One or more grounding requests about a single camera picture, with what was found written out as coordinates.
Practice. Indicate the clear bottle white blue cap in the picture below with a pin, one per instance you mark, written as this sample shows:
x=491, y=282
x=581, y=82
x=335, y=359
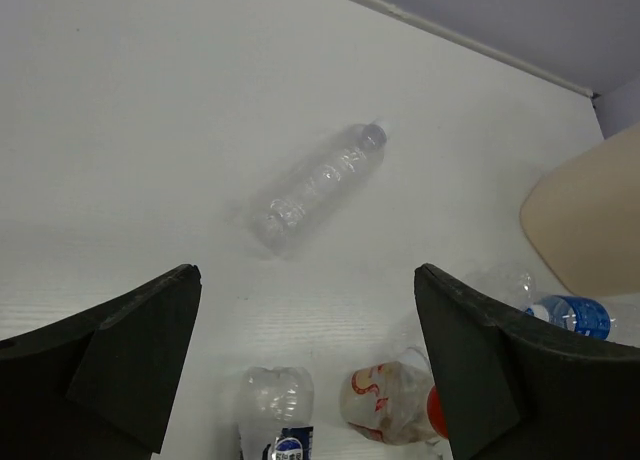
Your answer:
x=274, y=412

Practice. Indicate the beige plastic bin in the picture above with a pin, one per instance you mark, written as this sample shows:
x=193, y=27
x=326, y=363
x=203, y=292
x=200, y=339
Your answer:
x=583, y=218

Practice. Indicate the blue label plastic bottle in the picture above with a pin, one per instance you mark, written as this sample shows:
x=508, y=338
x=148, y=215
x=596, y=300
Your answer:
x=515, y=286

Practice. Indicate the clear unlabelled plastic bottle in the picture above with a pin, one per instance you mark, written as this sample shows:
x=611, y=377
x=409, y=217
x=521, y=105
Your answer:
x=293, y=205

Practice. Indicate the red label plastic bottle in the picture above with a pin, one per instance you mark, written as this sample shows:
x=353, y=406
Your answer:
x=395, y=402

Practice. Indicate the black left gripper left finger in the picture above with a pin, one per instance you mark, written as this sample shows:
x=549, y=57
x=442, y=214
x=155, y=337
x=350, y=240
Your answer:
x=104, y=380

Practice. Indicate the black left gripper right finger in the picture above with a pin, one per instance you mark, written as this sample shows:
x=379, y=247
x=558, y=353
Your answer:
x=515, y=387

